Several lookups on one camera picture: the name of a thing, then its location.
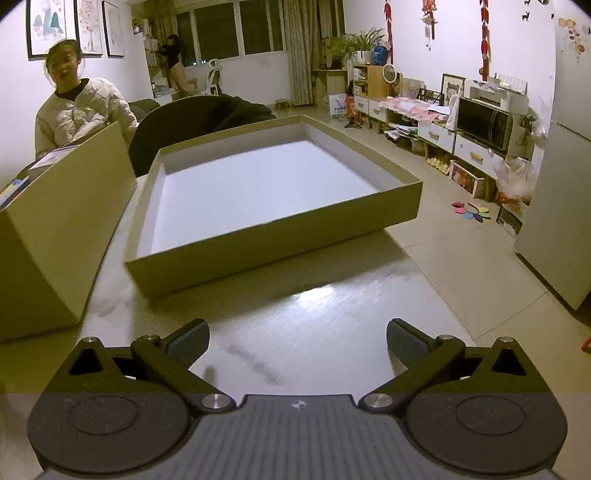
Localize woman in white jacket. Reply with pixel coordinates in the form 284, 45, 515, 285
35, 39, 139, 160

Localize black microwave oven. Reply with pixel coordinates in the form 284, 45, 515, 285
457, 97, 513, 152

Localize white refrigerator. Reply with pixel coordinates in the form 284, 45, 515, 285
515, 1, 590, 310

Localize large cardboard sorting box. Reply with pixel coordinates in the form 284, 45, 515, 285
1, 124, 137, 341

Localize white low cabinet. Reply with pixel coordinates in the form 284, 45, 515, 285
353, 95, 504, 179

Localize framed wall picture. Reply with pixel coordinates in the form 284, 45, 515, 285
102, 1, 125, 58
76, 0, 103, 56
25, 0, 78, 60

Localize person in background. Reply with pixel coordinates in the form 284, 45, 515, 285
158, 34, 198, 96

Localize red hanging wall ornament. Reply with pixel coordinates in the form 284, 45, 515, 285
479, 0, 491, 81

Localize potted green plant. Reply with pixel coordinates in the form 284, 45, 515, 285
321, 27, 386, 69

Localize cardboard box lid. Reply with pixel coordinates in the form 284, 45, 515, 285
124, 115, 423, 298

